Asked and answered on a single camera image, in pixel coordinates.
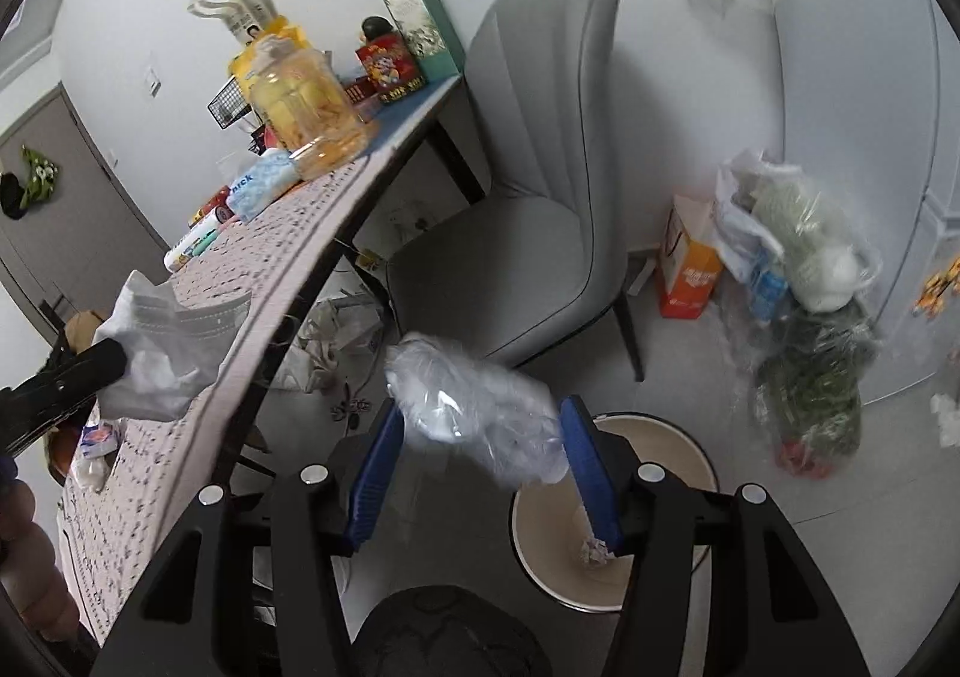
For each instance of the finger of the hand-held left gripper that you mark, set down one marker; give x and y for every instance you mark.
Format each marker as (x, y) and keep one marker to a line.
(75, 381)

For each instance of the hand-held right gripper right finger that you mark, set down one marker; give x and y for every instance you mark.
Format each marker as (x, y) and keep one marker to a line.
(596, 489)

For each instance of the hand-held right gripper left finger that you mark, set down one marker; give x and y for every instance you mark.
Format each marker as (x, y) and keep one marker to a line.
(371, 482)

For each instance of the beige trash bin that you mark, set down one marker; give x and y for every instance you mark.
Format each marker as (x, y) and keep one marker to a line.
(675, 452)

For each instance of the white plastic bag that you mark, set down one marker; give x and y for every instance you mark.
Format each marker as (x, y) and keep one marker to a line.
(169, 347)

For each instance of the clear plastic bag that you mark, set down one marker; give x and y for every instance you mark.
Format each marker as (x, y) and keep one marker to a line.
(472, 407)

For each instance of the person's left hand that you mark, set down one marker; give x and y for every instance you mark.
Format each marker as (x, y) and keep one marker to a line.
(34, 557)

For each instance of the tan chair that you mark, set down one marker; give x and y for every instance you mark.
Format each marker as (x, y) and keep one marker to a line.
(86, 328)

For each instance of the crumpled white paper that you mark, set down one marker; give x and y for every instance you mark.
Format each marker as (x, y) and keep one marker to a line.
(595, 549)

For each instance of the small blue white packet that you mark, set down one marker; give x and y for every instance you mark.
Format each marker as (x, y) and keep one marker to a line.
(101, 438)

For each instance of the grey-white cloth heap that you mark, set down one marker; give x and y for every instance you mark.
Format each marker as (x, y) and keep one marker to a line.
(330, 339)

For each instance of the grey door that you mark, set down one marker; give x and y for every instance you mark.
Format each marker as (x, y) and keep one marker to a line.
(75, 212)

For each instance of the long white printed box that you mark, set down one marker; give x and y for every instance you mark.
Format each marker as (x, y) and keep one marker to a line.
(199, 242)

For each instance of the black hanging hat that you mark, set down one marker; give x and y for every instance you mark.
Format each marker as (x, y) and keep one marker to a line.
(10, 197)

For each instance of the pink patterned tablecloth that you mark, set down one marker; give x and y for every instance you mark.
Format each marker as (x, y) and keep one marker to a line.
(247, 249)

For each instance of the orange white carton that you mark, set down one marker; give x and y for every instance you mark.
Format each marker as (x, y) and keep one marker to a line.
(690, 272)

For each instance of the clear bag of greens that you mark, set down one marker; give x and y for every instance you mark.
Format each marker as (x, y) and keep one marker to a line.
(814, 392)

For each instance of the blue white tissue pack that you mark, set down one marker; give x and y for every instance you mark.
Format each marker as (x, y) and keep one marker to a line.
(259, 185)

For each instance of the black-legged table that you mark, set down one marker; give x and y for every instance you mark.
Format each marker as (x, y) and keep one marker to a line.
(457, 159)

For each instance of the clear bag of white vegetables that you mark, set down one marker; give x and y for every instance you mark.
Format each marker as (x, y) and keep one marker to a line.
(810, 227)

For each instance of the white tissue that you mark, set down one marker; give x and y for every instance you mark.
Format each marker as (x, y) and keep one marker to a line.
(945, 414)

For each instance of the clear plastic jar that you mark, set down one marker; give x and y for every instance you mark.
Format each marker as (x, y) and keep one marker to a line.
(307, 107)

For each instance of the grey upholstered chair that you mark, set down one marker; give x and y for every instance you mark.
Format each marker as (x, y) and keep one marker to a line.
(525, 122)

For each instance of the yellow fridge magnets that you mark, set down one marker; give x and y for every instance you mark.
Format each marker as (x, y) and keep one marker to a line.
(936, 287)

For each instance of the yellow snack bag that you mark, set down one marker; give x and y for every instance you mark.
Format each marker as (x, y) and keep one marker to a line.
(289, 34)

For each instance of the paper carton bag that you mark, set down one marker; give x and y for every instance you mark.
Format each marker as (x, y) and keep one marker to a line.
(251, 9)

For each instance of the red printed box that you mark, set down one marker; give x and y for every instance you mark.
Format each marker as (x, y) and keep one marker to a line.
(390, 69)

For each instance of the white fridge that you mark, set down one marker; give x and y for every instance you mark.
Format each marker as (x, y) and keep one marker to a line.
(847, 122)

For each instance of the tall green box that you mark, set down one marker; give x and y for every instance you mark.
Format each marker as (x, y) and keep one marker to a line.
(416, 9)

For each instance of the white light switch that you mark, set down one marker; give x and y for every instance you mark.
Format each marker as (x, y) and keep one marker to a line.
(152, 81)

